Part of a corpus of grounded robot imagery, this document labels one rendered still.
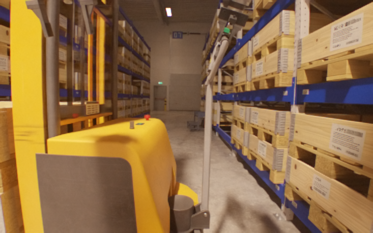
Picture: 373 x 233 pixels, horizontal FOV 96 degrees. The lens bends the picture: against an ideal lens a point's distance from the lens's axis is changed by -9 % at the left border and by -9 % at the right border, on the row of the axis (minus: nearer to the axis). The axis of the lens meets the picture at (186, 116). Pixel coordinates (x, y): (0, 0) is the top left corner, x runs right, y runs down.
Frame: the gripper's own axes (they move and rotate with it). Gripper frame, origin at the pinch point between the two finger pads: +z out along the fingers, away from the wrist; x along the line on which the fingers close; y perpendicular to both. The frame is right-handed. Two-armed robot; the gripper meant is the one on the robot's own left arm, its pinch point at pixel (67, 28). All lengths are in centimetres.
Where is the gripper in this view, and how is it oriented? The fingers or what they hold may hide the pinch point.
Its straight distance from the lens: 69.1
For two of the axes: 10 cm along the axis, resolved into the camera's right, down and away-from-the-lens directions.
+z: 0.1, 8.7, 5.0
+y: -0.2, -5.0, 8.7
